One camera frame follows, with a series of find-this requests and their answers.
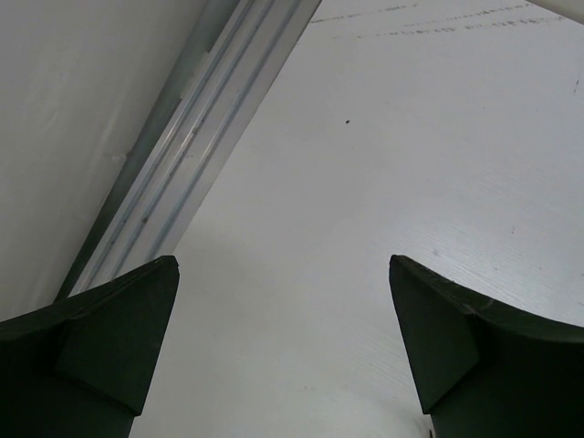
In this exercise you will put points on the aluminium rail frame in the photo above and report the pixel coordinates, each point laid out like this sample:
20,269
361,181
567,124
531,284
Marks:
225,69

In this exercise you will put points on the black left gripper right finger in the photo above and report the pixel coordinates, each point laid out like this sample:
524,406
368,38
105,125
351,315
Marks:
483,368

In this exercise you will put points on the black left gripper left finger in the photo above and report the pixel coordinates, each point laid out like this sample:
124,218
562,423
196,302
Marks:
83,366

